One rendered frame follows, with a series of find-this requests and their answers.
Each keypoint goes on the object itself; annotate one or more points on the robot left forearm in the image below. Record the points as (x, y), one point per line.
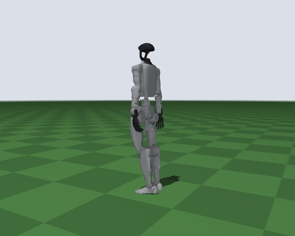
(135, 99)

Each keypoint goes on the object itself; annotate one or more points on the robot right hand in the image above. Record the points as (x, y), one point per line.
(160, 121)

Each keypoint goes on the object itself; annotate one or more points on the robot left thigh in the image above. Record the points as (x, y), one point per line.
(137, 137)

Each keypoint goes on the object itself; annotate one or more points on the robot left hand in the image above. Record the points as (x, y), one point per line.
(136, 122)

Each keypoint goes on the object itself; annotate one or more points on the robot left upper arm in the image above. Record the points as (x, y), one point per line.
(136, 71)

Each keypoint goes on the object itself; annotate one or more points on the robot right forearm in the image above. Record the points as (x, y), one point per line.
(158, 100)

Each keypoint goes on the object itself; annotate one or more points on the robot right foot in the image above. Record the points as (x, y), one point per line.
(159, 186)

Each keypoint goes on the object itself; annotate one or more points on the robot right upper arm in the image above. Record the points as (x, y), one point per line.
(158, 89)

